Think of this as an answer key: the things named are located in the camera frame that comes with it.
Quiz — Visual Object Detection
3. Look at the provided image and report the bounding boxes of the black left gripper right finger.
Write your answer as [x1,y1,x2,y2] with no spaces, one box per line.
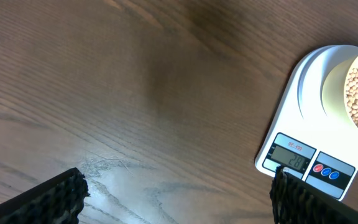
[270,166,358,224]

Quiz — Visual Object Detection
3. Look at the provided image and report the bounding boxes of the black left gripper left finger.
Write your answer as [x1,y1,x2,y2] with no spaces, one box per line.
[0,167,90,224]

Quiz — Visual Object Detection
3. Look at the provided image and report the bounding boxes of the white kitchen scale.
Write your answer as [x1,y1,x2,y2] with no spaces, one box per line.
[255,45,358,201]

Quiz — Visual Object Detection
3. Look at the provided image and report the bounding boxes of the yellow bowl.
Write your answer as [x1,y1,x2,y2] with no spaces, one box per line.
[322,55,358,131]

